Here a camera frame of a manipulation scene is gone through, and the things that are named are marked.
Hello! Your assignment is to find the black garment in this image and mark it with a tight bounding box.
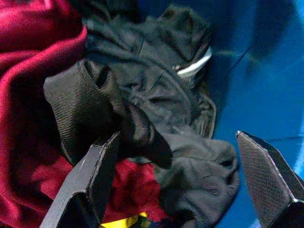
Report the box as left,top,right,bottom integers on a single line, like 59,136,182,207
43,5,240,228

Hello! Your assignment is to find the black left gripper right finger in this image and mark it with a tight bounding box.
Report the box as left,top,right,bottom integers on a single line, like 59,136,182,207
236,130,304,228

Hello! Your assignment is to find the dark red garment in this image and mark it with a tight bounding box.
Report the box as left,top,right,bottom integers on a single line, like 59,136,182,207
0,0,171,228

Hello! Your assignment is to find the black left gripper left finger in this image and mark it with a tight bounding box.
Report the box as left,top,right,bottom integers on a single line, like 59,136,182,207
39,131,121,228

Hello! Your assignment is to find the blue laundry basket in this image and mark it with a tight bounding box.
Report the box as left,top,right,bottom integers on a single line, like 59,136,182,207
133,0,304,228

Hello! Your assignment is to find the yellow cloth item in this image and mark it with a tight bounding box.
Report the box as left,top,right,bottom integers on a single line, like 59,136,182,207
99,212,149,228

